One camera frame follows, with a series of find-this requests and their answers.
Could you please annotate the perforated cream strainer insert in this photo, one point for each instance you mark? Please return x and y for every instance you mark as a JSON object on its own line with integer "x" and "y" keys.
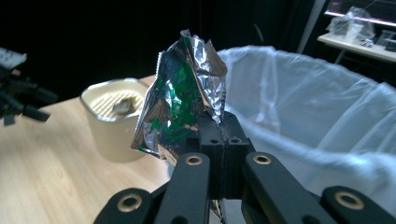
{"x": 104, "y": 104}

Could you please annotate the wet brown dregs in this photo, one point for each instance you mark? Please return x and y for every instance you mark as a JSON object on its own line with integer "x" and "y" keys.
{"x": 124, "y": 105}

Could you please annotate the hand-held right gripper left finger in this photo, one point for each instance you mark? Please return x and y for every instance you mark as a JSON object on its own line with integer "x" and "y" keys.
{"x": 214, "y": 149}

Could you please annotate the grey metal pole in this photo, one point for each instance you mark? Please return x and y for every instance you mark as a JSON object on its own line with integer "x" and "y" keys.
{"x": 311, "y": 25}

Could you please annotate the clear plastic bag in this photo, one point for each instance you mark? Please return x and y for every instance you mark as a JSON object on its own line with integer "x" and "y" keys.
{"x": 351, "y": 25}

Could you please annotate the cream square container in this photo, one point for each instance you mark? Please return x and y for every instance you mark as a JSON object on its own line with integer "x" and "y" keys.
{"x": 115, "y": 140}

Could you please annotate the pale background table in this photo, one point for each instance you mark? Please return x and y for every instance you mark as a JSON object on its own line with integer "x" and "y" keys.
{"x": 358, "y": 46}

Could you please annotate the silver foil packet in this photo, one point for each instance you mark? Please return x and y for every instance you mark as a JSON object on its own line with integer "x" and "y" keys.
{"x": 180, "y": 93}

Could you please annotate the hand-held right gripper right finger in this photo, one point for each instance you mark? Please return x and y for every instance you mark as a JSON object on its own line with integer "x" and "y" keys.
{"x": 233, "y": 146}

